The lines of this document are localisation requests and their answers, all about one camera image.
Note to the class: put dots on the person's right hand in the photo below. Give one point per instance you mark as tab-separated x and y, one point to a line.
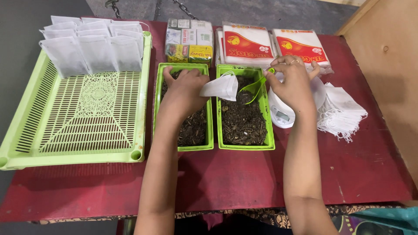
294	86

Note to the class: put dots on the white filter bag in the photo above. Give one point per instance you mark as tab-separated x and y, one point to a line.
222	88

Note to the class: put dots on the plastic-wrapped pack of tea boxes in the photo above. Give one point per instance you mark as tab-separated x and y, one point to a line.
189	42

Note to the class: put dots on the green rectangular plastic container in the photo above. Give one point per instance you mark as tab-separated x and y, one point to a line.
245	147
209	130

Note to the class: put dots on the green plastic scoop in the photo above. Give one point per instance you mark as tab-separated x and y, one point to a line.
253	87

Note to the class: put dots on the person's left hand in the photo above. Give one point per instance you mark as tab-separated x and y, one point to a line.
183	94

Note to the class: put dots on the red label filter bag packet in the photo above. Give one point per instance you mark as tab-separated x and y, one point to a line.
302	47
245	45

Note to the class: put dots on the large green perforated tray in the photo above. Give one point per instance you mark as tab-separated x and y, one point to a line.
75	161

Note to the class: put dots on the wooden cabinet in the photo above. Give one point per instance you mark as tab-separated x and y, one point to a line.
385	65

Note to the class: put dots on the patterned batik cloth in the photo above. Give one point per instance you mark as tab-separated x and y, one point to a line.
254	214

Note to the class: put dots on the white digital kitchen scale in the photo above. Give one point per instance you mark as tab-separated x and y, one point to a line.
280	116

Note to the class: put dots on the dried loose tea leaves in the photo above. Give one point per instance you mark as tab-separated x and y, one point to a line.
243	124
192	130

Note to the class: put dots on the rows of filled tea bags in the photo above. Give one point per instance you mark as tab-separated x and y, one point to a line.
94	54

